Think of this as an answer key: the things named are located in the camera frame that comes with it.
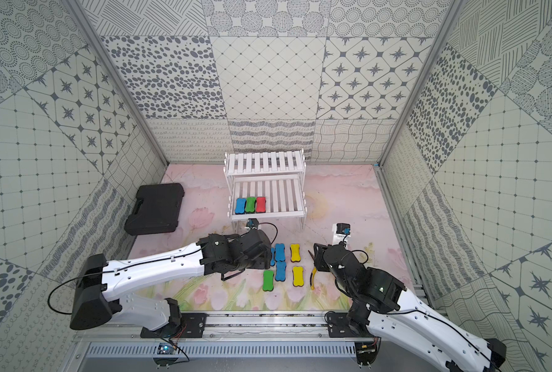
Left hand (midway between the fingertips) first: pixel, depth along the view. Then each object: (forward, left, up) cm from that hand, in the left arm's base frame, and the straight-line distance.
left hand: (268, 252), depth 74 cm
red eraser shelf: (+20, +5, -2) cm, 21 cm away
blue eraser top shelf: (-5, -2, +4) cm, 7 cm away
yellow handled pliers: (-3, -16, -16) cm, 22 cm away
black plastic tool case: (+24, +52, -11) cm, 58 cm away
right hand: (+1, -17, +1) cm, 17 cm away
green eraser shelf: (-3, +1, -17) cm, 17 cm away
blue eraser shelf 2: (+19, +12, -2) cm, 23 cm away
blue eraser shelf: (0, -4, -16) cm, 16 cm away
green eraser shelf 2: (+19, +9, -2) cm, 21 cm away
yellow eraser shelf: (-2, -10, -15) cm, 18 cm away
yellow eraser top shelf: (+5, -9, -15) cm, 18 cm away
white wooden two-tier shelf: (+35, -1, -1) cm, 35 cm away
